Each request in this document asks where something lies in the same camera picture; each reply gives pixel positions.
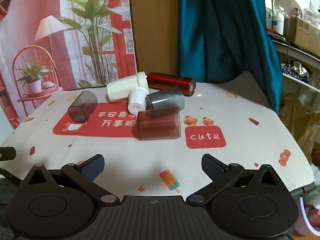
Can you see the red-brown transparent cup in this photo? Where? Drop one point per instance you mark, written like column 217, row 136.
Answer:
column 159, row 124

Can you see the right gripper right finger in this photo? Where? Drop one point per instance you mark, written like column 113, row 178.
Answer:
column 223, row 177

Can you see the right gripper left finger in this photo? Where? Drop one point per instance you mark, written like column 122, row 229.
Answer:
column 83, row 176

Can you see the brown wooden panel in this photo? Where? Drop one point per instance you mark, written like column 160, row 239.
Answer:
column 155, row 35

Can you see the cardboard box on shelf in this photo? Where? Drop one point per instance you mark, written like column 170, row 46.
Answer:
column 302, row 34

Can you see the small white cup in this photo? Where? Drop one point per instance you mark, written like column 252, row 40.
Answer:
column 137, row 100

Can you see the white shelf unit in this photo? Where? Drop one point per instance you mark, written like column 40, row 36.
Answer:
column 300, row 70

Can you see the teal blue curtain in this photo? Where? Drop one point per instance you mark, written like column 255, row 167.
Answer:
column 218, row 40

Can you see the grey transparent cup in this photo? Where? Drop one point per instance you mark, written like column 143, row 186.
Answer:
column 168, row 98

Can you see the white plastic jug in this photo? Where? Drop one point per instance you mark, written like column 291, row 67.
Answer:
column 278, row 20

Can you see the smoky purple transparent cup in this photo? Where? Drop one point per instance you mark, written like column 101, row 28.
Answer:
column 82, row 107

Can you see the printed room scene backdrop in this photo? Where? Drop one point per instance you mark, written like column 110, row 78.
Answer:
column 65, row 44

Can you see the shiny red metallic cup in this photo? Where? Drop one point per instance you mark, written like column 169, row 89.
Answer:
column 161, row 81

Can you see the yellowish plastic bag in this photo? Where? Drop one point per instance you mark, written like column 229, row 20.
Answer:
column 302, row 124

